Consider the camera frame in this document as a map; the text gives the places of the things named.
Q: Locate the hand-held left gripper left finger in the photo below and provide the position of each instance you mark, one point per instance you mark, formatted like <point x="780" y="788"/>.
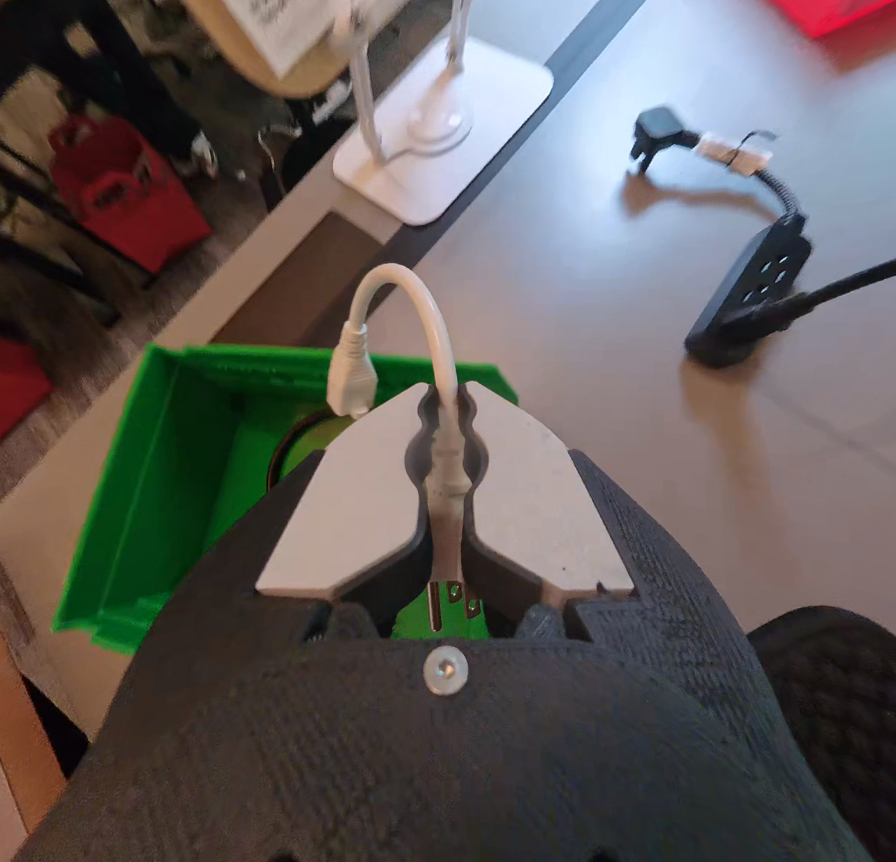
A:
<point x="329" y="512"/>

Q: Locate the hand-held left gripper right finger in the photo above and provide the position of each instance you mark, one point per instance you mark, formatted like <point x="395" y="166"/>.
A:
<point x="546" y="512"/>

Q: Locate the green plastic bin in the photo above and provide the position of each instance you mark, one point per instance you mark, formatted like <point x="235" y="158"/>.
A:
<point x="140" y="470"/>

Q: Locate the black power strip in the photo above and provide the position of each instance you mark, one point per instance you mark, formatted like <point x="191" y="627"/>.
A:
<point x="763" y="274"/>

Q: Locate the red plastic container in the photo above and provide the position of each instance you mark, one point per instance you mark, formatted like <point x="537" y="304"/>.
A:
<point x="21" y="386"/>

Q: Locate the wooden instruction board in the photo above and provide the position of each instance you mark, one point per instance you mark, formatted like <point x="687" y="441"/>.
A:
<point x="280" y="8"/>

